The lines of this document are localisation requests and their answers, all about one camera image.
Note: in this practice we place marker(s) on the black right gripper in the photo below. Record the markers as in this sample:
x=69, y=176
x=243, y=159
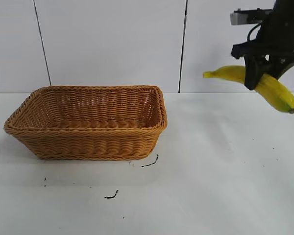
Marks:
x=259, y=49

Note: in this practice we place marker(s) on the yellow banana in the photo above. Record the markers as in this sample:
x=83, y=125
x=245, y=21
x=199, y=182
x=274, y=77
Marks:
x=279, y=91

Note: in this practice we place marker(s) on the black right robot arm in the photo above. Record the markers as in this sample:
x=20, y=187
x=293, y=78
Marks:
x=281, y=22

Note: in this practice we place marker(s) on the brown woven wicker basket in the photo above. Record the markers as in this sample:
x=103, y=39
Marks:
x=88, y=144

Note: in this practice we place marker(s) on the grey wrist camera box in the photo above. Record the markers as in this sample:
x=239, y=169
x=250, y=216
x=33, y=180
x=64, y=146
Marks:
x=245, y=17

